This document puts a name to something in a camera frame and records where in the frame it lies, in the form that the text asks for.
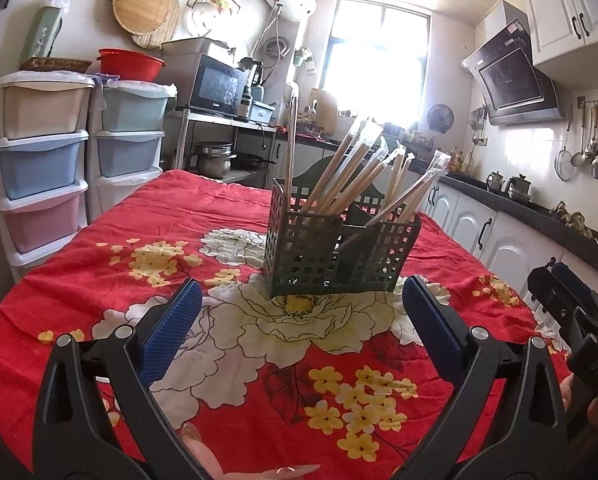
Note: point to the metal shelf rack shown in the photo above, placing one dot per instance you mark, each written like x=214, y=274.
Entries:
x=214, y=122

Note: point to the group of sauce bottles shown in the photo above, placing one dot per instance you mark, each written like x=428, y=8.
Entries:
x=460, y=160

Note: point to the person's right hand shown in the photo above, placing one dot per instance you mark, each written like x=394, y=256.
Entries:
x=566, y=392

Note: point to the grey tray box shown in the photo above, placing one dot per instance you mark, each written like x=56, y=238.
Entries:
x=189, y=47

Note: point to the wall power outlet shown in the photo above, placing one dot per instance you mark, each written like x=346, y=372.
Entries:
x=482, y=140

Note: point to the brown wicker basket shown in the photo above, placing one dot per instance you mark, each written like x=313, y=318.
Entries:
x=54, y=64

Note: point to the bunch of chopsticks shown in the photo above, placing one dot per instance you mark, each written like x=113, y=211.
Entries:
x=344, y=160

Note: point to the beige blue pink drawer tower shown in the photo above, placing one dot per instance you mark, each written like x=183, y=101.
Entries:
x=39, y=160

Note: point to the pile of ginger roots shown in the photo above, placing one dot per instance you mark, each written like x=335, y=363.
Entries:
x=571, y=217

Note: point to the person's left hand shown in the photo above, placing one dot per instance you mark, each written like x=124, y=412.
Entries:
x=204, y=455

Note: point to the dark green plastic utensil basket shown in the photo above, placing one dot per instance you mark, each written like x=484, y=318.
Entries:
x=304, y=255

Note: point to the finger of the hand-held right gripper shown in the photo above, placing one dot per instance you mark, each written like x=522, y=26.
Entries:
x=544, y=290
x=571, y=282

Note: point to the kitchen window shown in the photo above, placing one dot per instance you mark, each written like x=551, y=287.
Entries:
x=374, y=60

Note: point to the red plastic basin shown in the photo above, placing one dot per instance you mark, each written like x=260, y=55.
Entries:
x=129, y=65

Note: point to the black frying pan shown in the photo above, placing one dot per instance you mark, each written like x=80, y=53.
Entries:
x=254, y=160

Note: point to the pale green tall device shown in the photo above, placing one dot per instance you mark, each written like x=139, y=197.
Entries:
x=41, y=35

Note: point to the red floral blanket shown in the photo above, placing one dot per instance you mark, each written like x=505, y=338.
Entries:
x=129, y=210

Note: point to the blue grey plastic box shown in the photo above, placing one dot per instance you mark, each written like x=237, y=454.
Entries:
x=263, y=111

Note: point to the glass pot lid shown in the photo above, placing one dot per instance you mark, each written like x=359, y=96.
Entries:
x=204, y=15

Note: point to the beige cutting board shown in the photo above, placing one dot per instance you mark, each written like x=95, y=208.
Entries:
x=324, y=110

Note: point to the steel cooking pot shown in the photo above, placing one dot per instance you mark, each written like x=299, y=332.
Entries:
x=211, y=157

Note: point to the black range hood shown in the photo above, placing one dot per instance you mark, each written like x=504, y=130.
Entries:
x=514, y=80

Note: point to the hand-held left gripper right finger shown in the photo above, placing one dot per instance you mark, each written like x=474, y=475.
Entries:
x=431, y=325

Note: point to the grey green drawer tower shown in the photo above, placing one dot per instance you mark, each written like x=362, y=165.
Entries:
x=129, y=155

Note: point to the black blender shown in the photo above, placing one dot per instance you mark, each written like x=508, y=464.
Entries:
x=251, y=85

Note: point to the small steel kettle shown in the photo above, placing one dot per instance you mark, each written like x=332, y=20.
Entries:
x=495, y=181

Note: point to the row of hanging kitchen utensils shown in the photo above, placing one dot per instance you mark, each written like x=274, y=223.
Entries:
x=596, y=140

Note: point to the black microwave oven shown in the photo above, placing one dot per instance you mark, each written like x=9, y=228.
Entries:
x=214, y=85

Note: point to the round wall fan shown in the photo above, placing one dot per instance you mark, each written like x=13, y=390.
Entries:
x=440, y=117

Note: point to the round bamboo tray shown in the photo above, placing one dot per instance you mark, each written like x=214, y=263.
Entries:
x=141, y=2

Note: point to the round woven mat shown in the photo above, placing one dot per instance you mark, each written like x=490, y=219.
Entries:
x=171, y=30

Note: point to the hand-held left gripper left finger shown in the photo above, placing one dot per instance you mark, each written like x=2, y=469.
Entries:
x=174, y=330

